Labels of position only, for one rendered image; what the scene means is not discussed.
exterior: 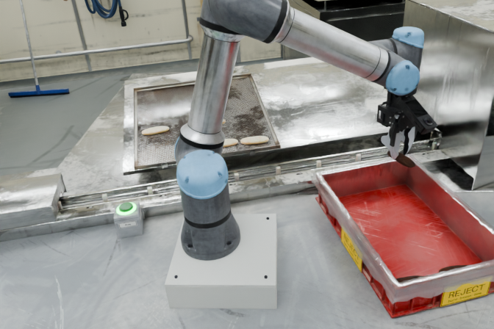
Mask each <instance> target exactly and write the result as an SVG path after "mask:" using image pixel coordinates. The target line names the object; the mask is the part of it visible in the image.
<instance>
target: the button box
mask: <svg viewBox="0 0 494 329"><path fill-rule="evenodd" d="M129 203H134V204H135V205H136V209H135V210H134V211H133V212H132V213H131V214H126V215H121V214H118V213H117V211H116V209H117V208H118V207H119V206H120V205H121V204H122V203H118V204H115V211H114V218H113V219H114V222H115V227H116V230H117V233H118V238H119V239H120V238H125V237H130V236H138V235H142V234H143V220H145V219H146V218H145V214H144V211H141V208H140V202H139V201H138V200H136V201H132V202H129Z"/></svg>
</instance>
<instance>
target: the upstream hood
mask: <svg viewBox="0 0 494 329"><path fill-rule="evenodd" d="M64 192H67V191H66V188H65V184H64V181H63V179H62V173H58V174H53V175H47V176H38V177H33V178H23V179H18V180H13V181H3V182H0V230H4V229H9V228H18V227H23V226H28V225H36V224H41V223H50V222H54V221H56V219H57V214H58V211H59V209H58V206H57V204H58V201H59V198H60V194H61V193H62V196H63V193H64Z"/></svg>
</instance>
